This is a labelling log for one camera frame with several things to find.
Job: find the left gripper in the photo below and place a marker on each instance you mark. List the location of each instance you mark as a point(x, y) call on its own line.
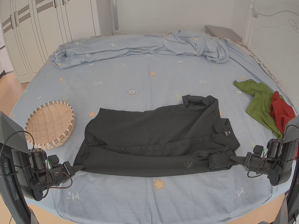
point(67, 170)

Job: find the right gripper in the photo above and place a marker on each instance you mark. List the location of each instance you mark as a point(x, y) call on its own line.
point(248, 162)

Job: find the black shirt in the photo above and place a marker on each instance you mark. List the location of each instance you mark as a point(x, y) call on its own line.
point(151, 129)

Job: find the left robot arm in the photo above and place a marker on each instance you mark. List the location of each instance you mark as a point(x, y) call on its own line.
point(14, 129)

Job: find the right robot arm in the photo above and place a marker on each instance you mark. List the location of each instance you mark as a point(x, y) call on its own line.
point(287, 157)

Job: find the round woven basket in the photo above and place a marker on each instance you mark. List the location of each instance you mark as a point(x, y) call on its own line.
point(49, 120)

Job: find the red garment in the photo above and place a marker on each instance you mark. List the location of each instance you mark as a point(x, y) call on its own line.
point(280, 111)

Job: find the green garment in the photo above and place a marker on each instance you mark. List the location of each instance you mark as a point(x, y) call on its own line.
point(259, 101)

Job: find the bed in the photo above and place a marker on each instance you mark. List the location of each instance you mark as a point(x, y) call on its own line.
point(140, 83)

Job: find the grey bedside table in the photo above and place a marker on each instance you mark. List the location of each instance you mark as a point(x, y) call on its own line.
point(222, 33)

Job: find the pale blue quilt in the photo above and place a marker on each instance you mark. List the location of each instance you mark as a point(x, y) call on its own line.
point(140, 45)

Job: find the white wardrobe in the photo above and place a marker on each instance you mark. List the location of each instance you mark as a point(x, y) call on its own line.
point(46, 20)

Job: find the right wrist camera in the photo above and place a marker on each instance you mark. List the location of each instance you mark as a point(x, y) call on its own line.
point(258, 150)

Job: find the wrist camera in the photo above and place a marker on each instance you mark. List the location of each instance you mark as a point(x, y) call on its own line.
point(53, 161)
point(258, 150)

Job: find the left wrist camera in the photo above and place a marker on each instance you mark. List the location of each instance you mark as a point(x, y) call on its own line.
point(53, 161)

